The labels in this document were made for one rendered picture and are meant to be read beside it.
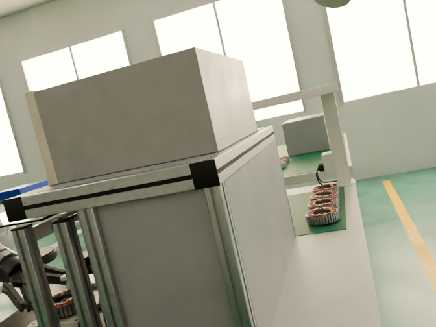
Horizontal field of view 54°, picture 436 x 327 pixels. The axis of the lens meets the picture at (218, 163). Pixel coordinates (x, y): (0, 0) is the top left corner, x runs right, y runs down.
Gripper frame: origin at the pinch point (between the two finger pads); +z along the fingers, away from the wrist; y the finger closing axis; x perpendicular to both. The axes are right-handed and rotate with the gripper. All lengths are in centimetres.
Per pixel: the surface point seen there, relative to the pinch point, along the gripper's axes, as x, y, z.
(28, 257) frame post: -22.8, -18.8, 2.5
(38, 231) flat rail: -25.5, -13.9, -0.1
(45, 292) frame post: -15.3, -17.0, 6.4
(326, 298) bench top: -27, 9, 59
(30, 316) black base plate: 9.8, -0.8, -10.0
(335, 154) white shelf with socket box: -35, 117, 44
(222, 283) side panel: -33, -14, 41
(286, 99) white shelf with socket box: -55, 90, 20
